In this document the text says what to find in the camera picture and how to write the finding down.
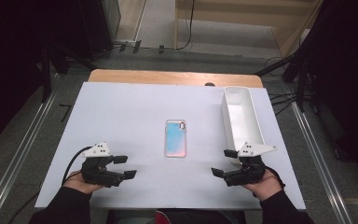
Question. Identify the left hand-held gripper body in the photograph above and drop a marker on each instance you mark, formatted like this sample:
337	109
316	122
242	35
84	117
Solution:
98	171

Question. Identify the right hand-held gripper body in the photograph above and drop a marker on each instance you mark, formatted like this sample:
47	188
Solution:
248	171

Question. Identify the white rectangular bin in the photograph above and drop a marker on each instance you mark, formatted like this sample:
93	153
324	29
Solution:
240	119

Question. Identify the person's right hand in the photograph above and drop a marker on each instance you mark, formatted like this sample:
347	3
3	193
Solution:
265	186

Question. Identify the person's left hand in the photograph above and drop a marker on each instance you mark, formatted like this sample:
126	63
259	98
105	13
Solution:
78	185

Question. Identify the white board sheet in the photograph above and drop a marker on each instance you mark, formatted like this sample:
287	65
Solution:
130	124

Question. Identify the red cloth piece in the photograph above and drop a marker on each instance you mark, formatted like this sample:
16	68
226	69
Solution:
163	218

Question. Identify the wooden table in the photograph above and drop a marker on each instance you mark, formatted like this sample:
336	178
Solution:
155	77

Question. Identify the black metal stand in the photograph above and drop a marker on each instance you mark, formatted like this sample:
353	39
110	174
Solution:
46	81
301	84

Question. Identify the dark cabinet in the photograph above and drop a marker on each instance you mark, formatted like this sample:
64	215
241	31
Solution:
96	28

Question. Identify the dark curtain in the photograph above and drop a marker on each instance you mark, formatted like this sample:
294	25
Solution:
348	77
6	62

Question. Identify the metal floor rail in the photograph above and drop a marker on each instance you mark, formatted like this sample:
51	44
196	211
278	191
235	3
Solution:
12	168
323	174

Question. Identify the black floor bracket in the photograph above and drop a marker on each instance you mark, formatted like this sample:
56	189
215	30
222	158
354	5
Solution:
122	48
161	49
136	46

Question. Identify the pale wooden shelf frame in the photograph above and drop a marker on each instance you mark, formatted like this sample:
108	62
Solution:
245	14

